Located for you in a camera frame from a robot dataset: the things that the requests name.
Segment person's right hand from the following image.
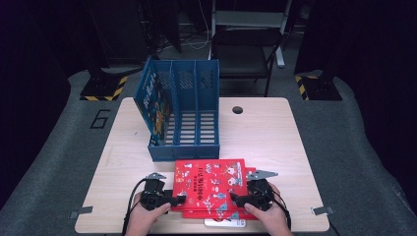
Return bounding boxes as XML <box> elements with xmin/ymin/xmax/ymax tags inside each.
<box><xmin>244</xmin><ymin>183</ymin><xmax>293</xmax><ymax>236</ymax></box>

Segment right hand-held gripper cable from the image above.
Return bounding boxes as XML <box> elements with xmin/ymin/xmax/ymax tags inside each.
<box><xmin>273</xmin><ymin>191</ymin><xmax>293</xmax><ymax>230</ymax></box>

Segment left hand-held gripper cable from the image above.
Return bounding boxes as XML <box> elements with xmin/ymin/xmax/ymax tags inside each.
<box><xmin>121</xmin><ymin>178</ymin><xmax>149</xmax><ymax>236</ymax></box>

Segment black stand base yellow stripes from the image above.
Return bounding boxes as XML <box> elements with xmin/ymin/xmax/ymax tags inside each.
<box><xmin>79</xmin><ymin>67</ymin><xmax>129</xmax><ymax>102</ymax></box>
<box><xmin>294</xmin><ymin>71</ymin><xmax>343</xmax><ymax>101</ymax></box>

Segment grey tape strip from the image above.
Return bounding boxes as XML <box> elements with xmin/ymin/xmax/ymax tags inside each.
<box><xmin>310</xmin><ymin>206</ymin><xmax>335</xmax><ymax>216</ymax></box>
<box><xmin>68</xmin><ymin>206</ymin><xmax>94</xmax><ymax>220</ymax></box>

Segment black tape floor marking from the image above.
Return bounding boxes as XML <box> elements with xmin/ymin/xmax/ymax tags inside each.
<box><xmin>89</xmin><ymin>109</ymin><xmax>111</xmax><ymax>130</ymax></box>

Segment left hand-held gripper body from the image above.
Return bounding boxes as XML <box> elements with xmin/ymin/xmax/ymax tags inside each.
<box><xmin>140</xmin><ymin>172</ymin><xmax>168</xmax><ymax>211</ymax></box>

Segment blue monster picture book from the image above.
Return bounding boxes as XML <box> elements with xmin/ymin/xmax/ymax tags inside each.
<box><xmin>133</xmin><ymin>58</ymin><xmax>171</xmax><ymax>147</ymax></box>

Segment black chair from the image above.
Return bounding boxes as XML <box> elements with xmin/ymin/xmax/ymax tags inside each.
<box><xmin>209</xmin><ymin>28</ymin><xmax>285</xmax><ymax>98</ymax></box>

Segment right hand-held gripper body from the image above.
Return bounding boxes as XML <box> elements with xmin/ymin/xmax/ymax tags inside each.
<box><xmin>245</xmin><ymin>169</ymin><xmax>279</xmax><ymax>211</ymax></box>

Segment white caterpillar picture book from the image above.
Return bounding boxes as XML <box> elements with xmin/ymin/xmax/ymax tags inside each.
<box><xmin>204</xmin><ymin>218</ymin><xmax>247</xmax><ymax>228</ymax></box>

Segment white floor cable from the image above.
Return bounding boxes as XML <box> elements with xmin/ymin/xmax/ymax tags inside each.
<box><xmin>181</xmin><ymin>0</ymin><xmax>210</xmax><ymax>51</ymax></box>

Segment person's left hand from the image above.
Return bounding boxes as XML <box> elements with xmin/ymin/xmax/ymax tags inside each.
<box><xmin>126</xmin><ymin>192</ymin><xmax>172</xmax><ymax>236</ymax></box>

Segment hand-held gripper cable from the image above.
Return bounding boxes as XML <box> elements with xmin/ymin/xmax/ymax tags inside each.
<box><xmin>273</xmin><ymin>191</ymin><xmax>293</xmax><ymax>230</ymax></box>
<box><xmin>121</xmin><ymin>178</ymin><xmax>149</xmax><ymax>236</ymax></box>

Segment blue plastic file rack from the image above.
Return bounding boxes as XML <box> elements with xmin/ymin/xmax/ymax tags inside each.
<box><xmin>141</xmin><ymin>58</ymin><xmax>221</xmax><ymax>162</ymax></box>

